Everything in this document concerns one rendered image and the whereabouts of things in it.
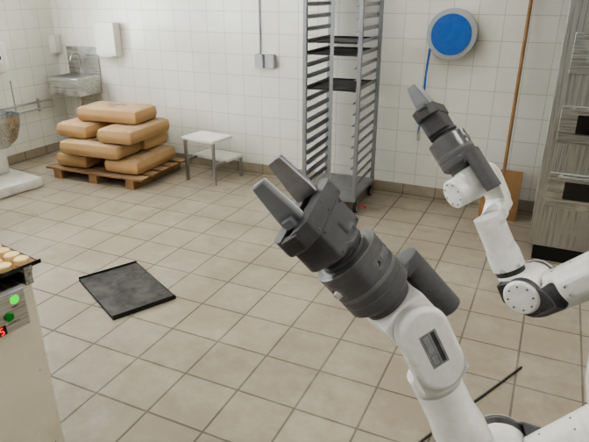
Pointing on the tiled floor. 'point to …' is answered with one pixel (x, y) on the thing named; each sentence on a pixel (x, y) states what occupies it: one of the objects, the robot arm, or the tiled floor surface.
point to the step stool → (210, 152)
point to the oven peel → (510, 139)
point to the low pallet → (96, 174)
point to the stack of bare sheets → (125, 289)
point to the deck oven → (566, 152)
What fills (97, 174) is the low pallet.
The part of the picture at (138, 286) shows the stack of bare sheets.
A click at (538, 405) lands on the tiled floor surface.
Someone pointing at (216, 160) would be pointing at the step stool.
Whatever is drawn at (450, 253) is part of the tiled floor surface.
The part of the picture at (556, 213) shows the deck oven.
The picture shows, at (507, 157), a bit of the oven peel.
